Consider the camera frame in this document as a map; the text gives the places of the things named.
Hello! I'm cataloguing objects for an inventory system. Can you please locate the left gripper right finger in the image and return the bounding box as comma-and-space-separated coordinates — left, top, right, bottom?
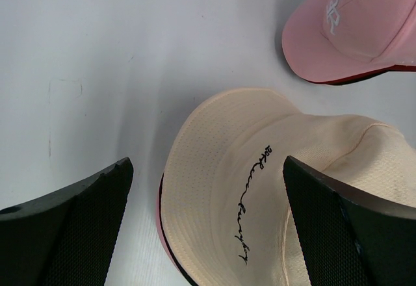
283, 156, 415, 285

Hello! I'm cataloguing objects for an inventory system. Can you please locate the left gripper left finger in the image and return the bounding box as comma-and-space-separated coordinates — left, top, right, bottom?
1, 158, 133, 285

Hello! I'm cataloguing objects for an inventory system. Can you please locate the beige bucket hat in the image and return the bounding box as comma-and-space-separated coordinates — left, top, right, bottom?
159, 88, 415, 285

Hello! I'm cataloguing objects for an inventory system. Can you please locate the black hat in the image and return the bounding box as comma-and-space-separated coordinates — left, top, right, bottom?
158, 174, 196, 286

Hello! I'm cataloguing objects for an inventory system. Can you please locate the light pink hat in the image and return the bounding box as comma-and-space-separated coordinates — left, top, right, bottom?
282, 0, 415, 85

